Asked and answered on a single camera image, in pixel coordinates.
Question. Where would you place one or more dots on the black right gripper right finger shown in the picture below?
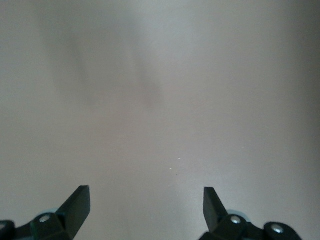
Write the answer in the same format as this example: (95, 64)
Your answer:
(215, 215)

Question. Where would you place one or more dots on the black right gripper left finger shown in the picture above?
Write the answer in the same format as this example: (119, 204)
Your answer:
(75, 212)

